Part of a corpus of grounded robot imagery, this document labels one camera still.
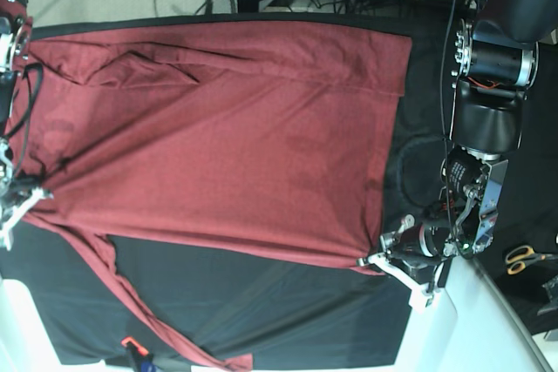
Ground yellow-handled scissors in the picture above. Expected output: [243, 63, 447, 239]
[504, 245, 557, 275]

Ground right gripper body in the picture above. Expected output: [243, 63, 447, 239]
[1, 176, 52, 251]

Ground black table cloth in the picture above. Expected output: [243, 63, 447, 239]
[0, 14, 558, 367]

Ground white bin left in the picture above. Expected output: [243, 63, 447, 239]
[1, 279, 106, 371]

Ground orange blue clamp bottom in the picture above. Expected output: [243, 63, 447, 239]
[120, 336, 160, 372]

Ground black metal tool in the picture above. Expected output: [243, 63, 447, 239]
[537, 276, 557, 342]

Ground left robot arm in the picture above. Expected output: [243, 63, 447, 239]
[359, 0, 557, 312]

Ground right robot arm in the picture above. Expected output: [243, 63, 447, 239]
[1, 0, 51, 251]

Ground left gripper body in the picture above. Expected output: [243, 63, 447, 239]
[357, 214, 446, 313]

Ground red long-sleeve shirt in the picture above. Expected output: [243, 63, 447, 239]
[12, 21, 412, 371]

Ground white bin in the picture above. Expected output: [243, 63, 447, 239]
[1, 279, 106, 371]
[394, 258, 553, 371]

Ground white bin right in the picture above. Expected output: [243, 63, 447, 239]
[394, 258, 553, 371]

